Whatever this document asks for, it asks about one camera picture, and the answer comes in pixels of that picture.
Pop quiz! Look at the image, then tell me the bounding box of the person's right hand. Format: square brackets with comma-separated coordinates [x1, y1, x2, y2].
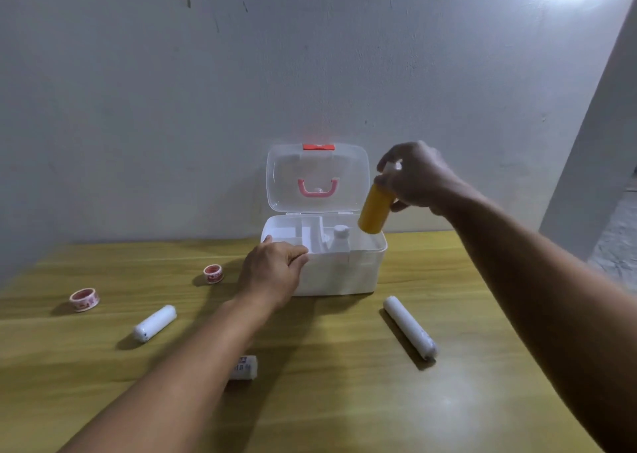
[374, 141, 481, 216]

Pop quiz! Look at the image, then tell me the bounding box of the person's left hand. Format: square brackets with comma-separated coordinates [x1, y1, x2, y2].
[235, 235, 310, 312]

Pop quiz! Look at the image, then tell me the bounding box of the orange bottle white cap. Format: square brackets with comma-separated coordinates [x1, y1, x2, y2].
[357, 162, 403, 235]

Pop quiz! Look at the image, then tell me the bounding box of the white storage box clear lid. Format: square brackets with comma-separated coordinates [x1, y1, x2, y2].
[261, 142, 388, 297]

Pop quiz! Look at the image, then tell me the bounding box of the person's right forearm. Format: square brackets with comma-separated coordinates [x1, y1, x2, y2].
[438, 184, 637, 453]

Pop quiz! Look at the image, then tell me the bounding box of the person's left forearm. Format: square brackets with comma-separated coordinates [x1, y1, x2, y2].
[57, 289, 277, 453]

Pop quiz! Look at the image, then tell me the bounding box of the white inner tray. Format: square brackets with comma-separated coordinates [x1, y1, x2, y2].
[269, 215, 326, 254]

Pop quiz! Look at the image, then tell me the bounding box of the white plastic bottle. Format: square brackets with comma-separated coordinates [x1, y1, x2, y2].
[326, 224, 352, 254]

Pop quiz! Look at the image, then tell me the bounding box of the long white gauze roll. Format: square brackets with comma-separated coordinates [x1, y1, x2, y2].
[383, 295, 439, 362]

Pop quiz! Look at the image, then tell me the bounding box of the white gauze roll printed label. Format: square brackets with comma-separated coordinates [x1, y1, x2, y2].
[229, 355, 258, 381]

